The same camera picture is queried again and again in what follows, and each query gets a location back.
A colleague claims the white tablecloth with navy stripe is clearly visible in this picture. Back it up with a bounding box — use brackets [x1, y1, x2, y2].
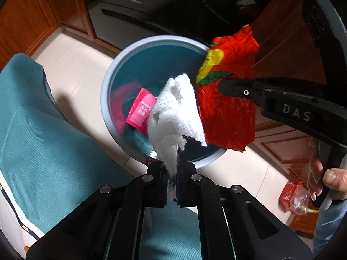
[0, 165, 46, 258]

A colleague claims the person's right hand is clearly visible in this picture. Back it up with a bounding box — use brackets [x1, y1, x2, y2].
[308, 138, 347, 199]

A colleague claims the blue-grey trash bin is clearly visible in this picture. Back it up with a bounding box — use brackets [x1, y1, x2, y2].
[100, 35, 227, 169]

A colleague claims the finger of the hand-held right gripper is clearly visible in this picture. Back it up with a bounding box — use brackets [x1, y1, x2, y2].
[218, 78, 265, 104]

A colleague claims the black built-in appliance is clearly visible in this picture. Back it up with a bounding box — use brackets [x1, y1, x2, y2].
[86, 0, 281, 56]

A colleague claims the red plastic bag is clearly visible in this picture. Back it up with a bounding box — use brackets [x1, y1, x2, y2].
[196, 24, 261, 152]

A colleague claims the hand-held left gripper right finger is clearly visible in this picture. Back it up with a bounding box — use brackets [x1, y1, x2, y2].
[176, 162, 312, 260]

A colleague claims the teal cloth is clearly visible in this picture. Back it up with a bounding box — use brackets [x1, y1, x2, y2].
[0, 53, 203, 260]

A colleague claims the clear plastic bag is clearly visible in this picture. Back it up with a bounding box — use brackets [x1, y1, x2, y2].
[290, 185, 320, 216]

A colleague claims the hot pink packet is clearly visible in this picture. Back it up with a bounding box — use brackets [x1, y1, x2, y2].
[125, 88, 158, 134]

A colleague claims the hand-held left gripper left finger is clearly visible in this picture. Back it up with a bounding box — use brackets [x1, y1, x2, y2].
[26, 162, 168, 260]

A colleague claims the person's jeans leg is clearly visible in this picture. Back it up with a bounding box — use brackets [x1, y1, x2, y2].
[312, 199, 347, 259]

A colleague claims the white tissue wad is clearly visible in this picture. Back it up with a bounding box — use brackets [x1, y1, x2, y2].
[147, 73, 208, 179]

